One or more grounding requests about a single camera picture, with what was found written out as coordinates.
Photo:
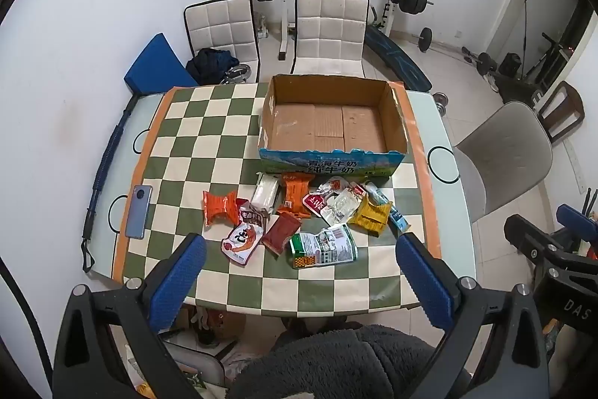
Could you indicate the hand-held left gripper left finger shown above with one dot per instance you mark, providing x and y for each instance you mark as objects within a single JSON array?
[{"x": 180, "y": 282}]

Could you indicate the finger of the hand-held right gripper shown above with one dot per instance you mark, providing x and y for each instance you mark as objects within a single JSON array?
[
  {"x": 528, "y": 233},
  {"x": 577, "y": 215}
]

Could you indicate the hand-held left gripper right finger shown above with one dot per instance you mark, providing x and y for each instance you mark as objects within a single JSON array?
[{"x": 425, "y": 282}]

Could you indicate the bright orange snack packet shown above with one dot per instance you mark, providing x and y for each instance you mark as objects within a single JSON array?
[{"x": 219, "y": 207}]

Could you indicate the clear gold snack packet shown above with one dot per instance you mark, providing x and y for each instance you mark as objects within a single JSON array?
[{"x": 341, "y": 208}]

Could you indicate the cardboard box blue print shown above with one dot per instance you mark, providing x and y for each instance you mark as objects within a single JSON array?
[{"x": 327, "y": 123}]

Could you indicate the light blue stick packet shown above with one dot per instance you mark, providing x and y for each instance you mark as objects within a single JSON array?
[{"x": 398, "y": 220}]

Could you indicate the white red shrimp snack packet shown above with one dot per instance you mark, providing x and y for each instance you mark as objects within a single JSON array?
[{"x": 240, "y": 242}]

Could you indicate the blue grey smartphone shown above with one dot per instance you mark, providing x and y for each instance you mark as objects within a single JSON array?
[{"x": 138, "y": 212}]

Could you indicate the yellow snack packet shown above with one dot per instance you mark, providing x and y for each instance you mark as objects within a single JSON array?
[{"x": 369, "y": 217}]

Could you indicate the grey shell chair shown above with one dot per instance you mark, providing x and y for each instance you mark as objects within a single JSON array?
[{"x": 504, "y": 146}]

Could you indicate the small dark red snack packet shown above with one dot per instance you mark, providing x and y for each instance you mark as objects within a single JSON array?
[{"x": 252, "y": 217}]

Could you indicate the green white snack packet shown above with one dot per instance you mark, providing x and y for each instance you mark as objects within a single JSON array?
[{"x": 322, "y": 247}]

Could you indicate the brown wooden chair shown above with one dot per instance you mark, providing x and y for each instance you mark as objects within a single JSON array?
[{"x": 574, "y": 104}]

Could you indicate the brown red snack packet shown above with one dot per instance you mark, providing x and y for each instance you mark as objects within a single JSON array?
[{"x": 280, "y": 233}]

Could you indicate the plain white snack packet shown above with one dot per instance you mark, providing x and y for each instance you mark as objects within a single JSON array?
[{"x": 265, "y": 193}]

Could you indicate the grey fuzzy clothing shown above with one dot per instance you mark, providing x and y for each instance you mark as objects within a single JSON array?
[{"x": 327, "y": 361}]

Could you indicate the black spring exercise bar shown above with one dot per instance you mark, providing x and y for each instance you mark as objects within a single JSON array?
[{"x": 105, "y": 174}]

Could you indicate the white snack packet red circle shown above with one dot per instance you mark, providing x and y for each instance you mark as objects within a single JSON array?
[{"x": 315, "y": 202}]

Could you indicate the orange snack packet white label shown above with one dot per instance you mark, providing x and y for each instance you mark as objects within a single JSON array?
[{"x": 296, "y": 193}]

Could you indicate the green white checkered tablecloth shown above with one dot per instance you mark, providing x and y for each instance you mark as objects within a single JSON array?
[{"x": 215, "y": 137}]

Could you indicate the black scooter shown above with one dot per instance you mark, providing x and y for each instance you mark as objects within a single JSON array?
[{"x": 549, "y": 53}]

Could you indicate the black dumbbell set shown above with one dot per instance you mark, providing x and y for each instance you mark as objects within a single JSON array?
[{"x": 483, "y": 61}]

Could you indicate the small black dumbbell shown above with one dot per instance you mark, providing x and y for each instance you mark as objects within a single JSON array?
[{"x": 425, "y": 39}]

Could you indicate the blue cushion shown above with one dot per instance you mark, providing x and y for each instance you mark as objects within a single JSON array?
[{"x": 156, "y": 62}]

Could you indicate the dark jacket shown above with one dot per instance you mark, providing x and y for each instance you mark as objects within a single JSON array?
[{"x": 210, "y": 62}]

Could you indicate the white quilted chair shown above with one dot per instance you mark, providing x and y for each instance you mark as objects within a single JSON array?
[
  {"x": 219, "y": 22},
  {"x": 331, "y": 29}
]

